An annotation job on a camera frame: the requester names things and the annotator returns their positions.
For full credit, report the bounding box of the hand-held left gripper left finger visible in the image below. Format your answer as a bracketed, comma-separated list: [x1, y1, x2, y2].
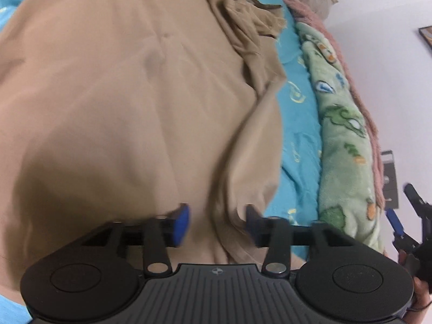
[78, 203, 191, 277]

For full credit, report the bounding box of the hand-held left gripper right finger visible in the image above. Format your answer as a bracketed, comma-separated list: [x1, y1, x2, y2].
[244, 204, 356, 277]

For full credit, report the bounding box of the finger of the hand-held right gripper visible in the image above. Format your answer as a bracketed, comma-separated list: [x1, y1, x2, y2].
[386, 208, 419, 254]
[404, 183, 432, 223]

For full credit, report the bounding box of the tan garment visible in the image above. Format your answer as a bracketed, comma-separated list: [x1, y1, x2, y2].
[0, 0, 306, 289]

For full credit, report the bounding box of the person's right hand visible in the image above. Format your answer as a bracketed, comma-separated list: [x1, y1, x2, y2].
[397, 252, 432, 324]

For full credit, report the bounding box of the dark grey rectangular object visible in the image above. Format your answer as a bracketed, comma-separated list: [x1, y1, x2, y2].
[381, 150, 400, 210]

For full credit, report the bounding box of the green cartoon printed blanket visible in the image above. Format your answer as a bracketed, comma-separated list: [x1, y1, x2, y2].
[295, 22, 386, 254]

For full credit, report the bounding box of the blue printed bedsheet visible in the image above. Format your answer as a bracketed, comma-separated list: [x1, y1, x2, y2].
[0, 0, 325, 324]

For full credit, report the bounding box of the dark framed wall picture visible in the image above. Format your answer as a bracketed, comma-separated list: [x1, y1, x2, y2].
[418, 25, 432, 56]

